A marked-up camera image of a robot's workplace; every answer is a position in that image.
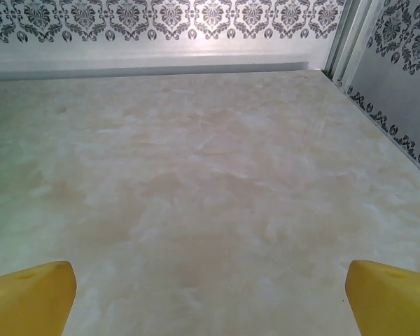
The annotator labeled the aluminium frame post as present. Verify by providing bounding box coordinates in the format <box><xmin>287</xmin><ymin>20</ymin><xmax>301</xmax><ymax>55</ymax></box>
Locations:
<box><xmin>321</xmin><ymin>0</ymin><xmax>384</xmax><ymax>95</ymax></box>

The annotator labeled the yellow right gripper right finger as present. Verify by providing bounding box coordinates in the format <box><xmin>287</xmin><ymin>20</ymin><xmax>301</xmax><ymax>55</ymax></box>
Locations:
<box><xmin>346</xmin><ymin>259</ymin><xmax>420</xmax><ymax>336</ymax></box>

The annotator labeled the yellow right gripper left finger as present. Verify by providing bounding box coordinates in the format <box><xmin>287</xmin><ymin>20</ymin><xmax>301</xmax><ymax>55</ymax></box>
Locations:
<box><xmin>0</xmin><ymin>260</ymin><xmax>78</xmax><ymax>336</ymax></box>

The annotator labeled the aluminium back rail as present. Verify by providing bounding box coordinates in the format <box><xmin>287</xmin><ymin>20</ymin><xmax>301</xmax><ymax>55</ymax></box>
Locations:
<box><xmin>0</xmin><ymin>52</ymin><xmax>309</xmax><ymax>82</ymax></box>

